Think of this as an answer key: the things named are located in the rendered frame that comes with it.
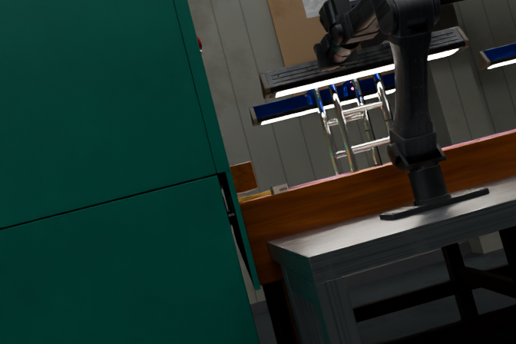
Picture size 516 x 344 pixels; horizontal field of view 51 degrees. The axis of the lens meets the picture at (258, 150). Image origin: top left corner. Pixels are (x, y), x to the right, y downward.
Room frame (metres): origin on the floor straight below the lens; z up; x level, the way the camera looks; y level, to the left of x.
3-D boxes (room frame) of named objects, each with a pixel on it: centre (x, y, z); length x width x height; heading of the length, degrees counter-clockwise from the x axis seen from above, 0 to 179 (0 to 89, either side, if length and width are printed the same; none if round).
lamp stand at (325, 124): (2.05, -0.33, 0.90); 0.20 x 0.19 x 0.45; 95
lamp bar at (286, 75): (1.58, -0.37, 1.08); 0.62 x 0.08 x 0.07; 95
